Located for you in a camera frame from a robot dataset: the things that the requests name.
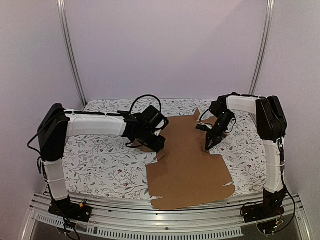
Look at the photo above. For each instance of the aluminium corner post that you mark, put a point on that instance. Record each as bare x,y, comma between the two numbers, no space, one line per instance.
62,12
263,46

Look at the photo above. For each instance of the right aluminium corner post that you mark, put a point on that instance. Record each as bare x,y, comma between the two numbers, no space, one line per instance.
263,46

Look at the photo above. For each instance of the brown cardboard box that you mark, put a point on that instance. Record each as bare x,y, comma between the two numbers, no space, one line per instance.
185,174

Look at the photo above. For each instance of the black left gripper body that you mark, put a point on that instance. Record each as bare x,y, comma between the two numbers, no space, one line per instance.
146,139

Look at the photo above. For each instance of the white floral table cloth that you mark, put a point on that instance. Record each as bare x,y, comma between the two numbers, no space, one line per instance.
103,165

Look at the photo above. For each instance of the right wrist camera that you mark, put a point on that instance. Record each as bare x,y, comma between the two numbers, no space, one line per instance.
204,127

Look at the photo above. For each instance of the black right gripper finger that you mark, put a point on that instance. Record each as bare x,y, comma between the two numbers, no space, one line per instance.
208,143
215,142

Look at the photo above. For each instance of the left aluminium corner post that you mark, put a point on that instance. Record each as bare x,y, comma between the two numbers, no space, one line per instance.
62,12

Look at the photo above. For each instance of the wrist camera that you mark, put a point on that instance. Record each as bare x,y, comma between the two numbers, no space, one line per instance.
204,127
162,125

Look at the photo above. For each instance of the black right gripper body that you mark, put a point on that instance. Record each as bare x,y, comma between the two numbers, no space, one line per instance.
214,133

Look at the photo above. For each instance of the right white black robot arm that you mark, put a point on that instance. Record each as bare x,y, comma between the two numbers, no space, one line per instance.
271,125

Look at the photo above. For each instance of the aluminium front rail frame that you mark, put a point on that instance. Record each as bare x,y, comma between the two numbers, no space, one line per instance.
130,219

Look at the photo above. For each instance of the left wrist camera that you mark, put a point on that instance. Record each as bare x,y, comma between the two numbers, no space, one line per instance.
162,125

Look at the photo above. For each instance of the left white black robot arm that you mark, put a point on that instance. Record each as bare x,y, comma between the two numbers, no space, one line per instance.
59,124

